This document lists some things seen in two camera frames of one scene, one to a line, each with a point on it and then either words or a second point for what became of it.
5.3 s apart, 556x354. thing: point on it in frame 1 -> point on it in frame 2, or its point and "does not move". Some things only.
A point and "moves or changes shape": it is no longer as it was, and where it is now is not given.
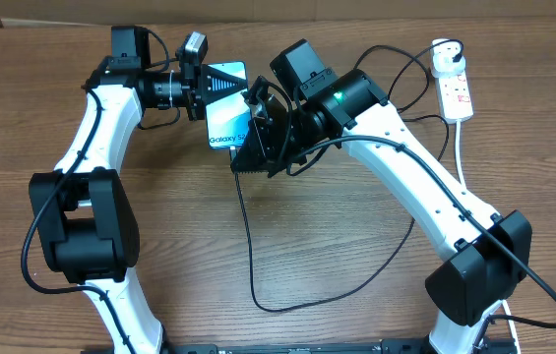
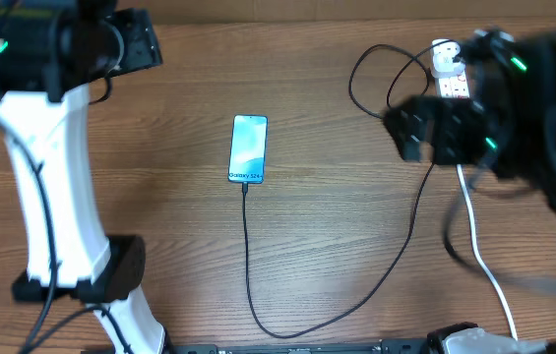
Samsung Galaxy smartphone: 227,119 moves or changes shape
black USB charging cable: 432,117 moves or changes shape
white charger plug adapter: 442,59 does not move
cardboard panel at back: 83,13 does not move
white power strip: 455,96 does not move
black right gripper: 263,147 -> 446,121
